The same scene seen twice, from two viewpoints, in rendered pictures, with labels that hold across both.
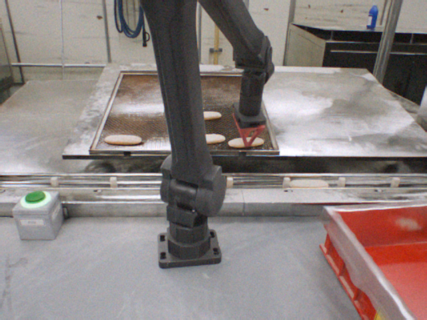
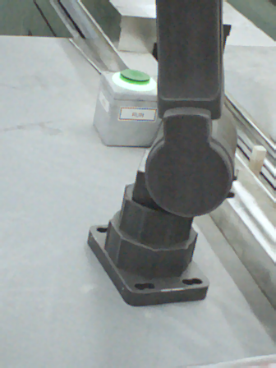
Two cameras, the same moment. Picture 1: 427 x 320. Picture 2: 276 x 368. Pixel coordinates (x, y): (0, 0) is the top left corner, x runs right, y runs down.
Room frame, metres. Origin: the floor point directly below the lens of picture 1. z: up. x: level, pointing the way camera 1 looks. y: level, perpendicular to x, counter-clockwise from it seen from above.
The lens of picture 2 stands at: (0.28, -0.65, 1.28)
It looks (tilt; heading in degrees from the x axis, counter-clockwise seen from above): 27 degrees down; 72
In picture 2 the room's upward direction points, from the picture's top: 11 degrees clockwise
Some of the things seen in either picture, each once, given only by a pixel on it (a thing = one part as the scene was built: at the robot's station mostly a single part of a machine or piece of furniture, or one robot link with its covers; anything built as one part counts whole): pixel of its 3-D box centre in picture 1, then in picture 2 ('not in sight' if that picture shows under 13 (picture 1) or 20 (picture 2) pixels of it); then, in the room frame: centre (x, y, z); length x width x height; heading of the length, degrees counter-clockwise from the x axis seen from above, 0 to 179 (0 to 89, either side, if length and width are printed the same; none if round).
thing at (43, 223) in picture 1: (41, 221); (128, 121); (0.58, 0.35, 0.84); 0.08 x 0.08 x 0.11; 4
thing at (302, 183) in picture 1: (308, 183); not in sight; (0.75, -0.24, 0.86); 0.10 x 0.04 x 0.01; 94
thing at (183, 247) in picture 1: (188, 235); (152, 232); (0.53, 0.04, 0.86); 0.12 x 0.09 x 0.08; 100
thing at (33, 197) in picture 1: (35, 199); (134, 80); (0.58, 0.35, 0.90); 0.04 x 0.04 x 0.02
